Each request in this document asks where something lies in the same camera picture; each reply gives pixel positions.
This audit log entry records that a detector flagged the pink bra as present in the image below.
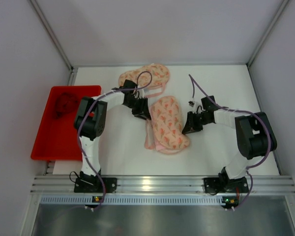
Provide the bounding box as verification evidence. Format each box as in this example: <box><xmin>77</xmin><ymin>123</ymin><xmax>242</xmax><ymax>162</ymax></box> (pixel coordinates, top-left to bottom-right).
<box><xmin>144</xmin><ymin>105</ymin><xmax>168</xmax><ymax>153</ymax></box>

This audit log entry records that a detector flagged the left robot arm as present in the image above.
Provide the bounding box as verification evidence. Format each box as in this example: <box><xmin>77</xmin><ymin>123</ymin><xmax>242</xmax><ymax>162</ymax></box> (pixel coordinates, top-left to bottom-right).
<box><xmin>74</xmin><ymin>80</ymin><xmax>151</xmax><ymax>192</ymax></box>

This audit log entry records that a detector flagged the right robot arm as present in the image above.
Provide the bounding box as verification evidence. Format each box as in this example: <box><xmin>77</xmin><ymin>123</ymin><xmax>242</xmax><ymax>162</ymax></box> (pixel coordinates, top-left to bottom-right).
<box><xmin>182</xmin><ymin>96</ymin><xmax>277</xmax><ymax>195</ymax></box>

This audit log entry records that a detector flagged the dark red bra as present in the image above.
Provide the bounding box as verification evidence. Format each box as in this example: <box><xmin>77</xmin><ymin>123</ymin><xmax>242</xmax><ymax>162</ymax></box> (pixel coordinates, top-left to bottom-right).
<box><xmin>53</xmin><ymin>92</ymin><xmax>79</xmax><ymax>119</ymax></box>

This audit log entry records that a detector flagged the red plastic bin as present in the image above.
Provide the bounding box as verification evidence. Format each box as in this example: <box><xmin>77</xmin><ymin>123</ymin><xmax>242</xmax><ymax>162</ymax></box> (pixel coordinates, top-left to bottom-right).
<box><xmin>30</xmin><ymin>85</ymin><xmax>101</xmax><ymax>161</ymax></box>

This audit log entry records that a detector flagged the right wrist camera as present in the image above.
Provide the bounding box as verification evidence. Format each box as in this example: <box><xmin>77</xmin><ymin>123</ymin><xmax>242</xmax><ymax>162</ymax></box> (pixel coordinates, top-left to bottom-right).
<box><xmin>188</xmin><ymin>100</ymin><xmax>198</xmax><ymax>108</ymax></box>

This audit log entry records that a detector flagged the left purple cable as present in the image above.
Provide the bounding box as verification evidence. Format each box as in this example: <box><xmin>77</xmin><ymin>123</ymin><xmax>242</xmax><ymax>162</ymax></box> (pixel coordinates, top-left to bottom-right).
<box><xmin>77</xmin><ymin>71</ymin><xmax>153</xmax><ymax>210</ymax></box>

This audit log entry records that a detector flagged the purple cable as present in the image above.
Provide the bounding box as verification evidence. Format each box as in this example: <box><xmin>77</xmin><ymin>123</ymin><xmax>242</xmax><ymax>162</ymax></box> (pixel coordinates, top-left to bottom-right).
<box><xmin>77</xmin><ymin>71</ymin><xmax>153</xmax><ymax>210</ymax></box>
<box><xmin>188</xmin><ymin>73</ymin><xmax>272</xmax><ymax>209</ymax></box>

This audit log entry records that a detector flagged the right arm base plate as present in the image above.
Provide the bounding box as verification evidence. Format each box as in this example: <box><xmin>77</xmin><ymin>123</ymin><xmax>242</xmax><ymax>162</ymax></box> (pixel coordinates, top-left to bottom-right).
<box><xmin>204</xmin><ymin>177</ymin><xmax>249</xmax><ymax>195</ymax></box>

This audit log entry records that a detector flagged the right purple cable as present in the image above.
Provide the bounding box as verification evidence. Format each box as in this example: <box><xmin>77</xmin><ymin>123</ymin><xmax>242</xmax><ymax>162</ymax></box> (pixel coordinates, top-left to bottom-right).
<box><xmin>188</xmin><ymin>73</ymin><xmax>272</xmax><ymax>209</ymax></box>

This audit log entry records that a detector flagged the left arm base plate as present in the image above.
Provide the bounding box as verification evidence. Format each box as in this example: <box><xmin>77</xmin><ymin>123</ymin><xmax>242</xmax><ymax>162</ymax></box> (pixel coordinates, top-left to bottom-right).
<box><xmin>74</xmin><ymin>176</ymin><xmax>118</xmax><ymax>193</ymax></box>

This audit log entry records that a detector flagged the aluminium front rail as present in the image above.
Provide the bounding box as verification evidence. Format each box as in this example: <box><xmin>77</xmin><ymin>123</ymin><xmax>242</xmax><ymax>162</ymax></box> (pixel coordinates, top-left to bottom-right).
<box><xmin>30</xmin><ymin>175</ymin><xmax>295</xmax><ymax>196</ymax></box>

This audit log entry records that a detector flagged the left aluminium frame post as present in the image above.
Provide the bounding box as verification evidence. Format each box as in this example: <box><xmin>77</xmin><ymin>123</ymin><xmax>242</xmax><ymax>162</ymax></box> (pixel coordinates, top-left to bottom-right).
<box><xmin>27</xmin><ymin>0</ymin><xmax>76</xmax><ymax>72</ymax></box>

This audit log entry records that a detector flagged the aluminium frame post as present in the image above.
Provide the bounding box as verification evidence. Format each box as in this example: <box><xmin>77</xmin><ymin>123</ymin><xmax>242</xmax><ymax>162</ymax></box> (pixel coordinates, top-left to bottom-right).
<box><xmin>27</xmin><ymin>0</ymin><xmax>76</xmax><ymax>72</ymax></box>
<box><xmin>245</xmin><ymin>0</ymin><xmax>295</xmax><ymax>67</ymax></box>

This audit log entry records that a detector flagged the perforated cable duct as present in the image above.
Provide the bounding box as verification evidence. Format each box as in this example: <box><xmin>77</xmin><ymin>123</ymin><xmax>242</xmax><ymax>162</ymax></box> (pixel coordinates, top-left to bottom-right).
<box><xmin>40</xmin><ymin>195</ymin><xmax>238</xmax><ymax>206</ymax></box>

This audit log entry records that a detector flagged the right aluminium frame post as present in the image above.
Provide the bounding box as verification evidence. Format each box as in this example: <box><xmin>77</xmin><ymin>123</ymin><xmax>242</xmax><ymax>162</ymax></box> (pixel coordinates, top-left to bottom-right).
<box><xmin>245</xmin><ymin>0</ymin><xmax>295</xmax><ymax>67</ymax></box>

